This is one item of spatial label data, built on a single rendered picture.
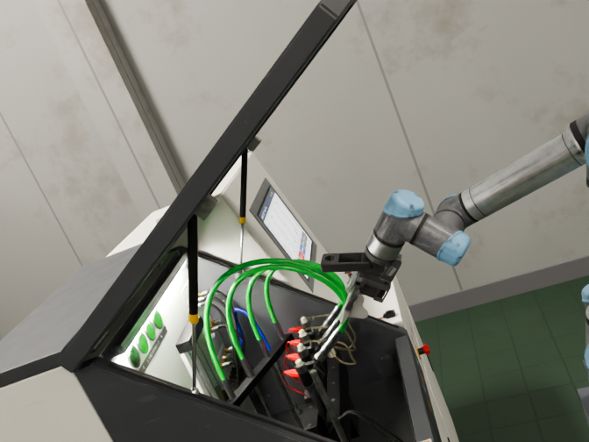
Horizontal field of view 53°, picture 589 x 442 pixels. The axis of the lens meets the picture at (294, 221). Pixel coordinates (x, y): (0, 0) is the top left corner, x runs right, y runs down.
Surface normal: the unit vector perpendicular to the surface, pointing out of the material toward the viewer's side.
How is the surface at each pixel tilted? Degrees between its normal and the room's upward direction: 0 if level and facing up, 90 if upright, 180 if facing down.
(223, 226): 90
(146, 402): 90
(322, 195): 90
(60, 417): 90
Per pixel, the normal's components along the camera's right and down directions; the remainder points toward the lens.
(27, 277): -0.18, 0.33
